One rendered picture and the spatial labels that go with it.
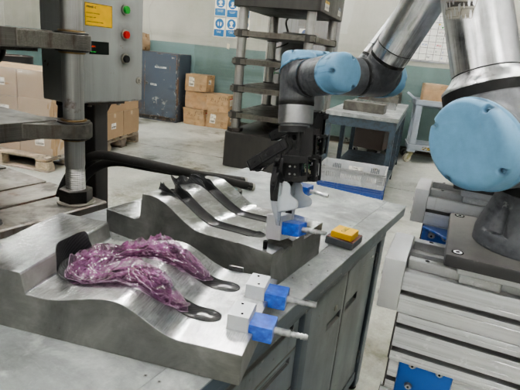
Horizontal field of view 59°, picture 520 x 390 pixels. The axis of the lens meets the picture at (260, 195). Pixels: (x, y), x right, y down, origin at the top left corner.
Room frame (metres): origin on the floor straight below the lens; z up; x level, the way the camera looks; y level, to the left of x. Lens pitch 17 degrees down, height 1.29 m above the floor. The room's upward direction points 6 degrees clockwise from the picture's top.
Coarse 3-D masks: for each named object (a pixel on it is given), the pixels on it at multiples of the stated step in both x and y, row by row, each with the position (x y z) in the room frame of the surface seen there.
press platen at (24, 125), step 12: (0, 108) 1.45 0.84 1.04; (0, 120) 1.27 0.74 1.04; (12, 120) 1.28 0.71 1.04; (24, 120) 1.30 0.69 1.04; (36, 120) 1.32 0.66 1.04; (48, 120) 1.34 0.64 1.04; (60, 120) 1.34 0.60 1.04; (72, 120) 1.34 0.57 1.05; (84, 120) 1.36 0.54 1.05; (0, 132) 1.21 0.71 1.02; (12, 132) 1.24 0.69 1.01; (24, 132) 1.27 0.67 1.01; (36, 132) 1.28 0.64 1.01; (48, 132) 1.29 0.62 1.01; (60, 132) 1.30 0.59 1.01; (72, 132) 1.32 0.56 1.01; (84, 132) 1.34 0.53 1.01
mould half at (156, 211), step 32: (160, 192) 1.09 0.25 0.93; (192, 192) 1.13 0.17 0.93; (224, 192) 1.20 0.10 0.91; (128, 224) 1.09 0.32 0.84; (160, 224) 1.04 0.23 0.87; (192, 224) 1.00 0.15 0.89; (256, 224) 1.05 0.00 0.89; (320, 224) 1.10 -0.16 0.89; (224, 256) 0.94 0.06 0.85; (256, 256) 0.90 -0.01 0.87; (288, 256) 0.95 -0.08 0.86
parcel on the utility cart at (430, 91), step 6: (426, 84) 6.48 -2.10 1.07; (432, 84) 6.46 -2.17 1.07; (438, 84) 6.63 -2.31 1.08; (426, 90) 6.47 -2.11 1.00; (432, 90) 6.45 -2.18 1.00; (438, 90) 6.43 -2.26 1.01; (444, 90) 6.42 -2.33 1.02; (420, 96) 6.74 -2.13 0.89; (426, 96) 6.46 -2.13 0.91; (432, 96) 6.45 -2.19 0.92; (438, 96) 6.43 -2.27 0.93
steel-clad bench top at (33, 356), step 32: (256, 192) 1.61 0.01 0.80; (352, 224) 1.36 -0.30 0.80; (384, 224) 1.39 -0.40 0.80; (320, 256) 1.10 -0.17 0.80; (0, 352) 0.61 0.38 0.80; (32, 352) 0.62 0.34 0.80; (64, 352) 0.63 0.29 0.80; (96, 352) 0.63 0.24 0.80; (0, 384) 0.54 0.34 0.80; (32, 384) 0.55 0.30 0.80; (64, 384) 0.56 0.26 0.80; (96, 384) 0.56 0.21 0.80; (128, 384) 0.57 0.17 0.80; (160, 384) 0.57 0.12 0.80; (192, 384) 0.58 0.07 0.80
